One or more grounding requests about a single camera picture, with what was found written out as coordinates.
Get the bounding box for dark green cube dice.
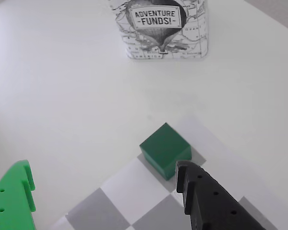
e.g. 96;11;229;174
139;122;192;181

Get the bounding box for grey white checkerboard mat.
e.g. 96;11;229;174
49;118;288;230

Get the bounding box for adventure funds printed tin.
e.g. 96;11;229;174
108;0;210;60

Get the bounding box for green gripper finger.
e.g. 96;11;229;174
0;160;36;230

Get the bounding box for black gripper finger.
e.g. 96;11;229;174
174;160;279;230

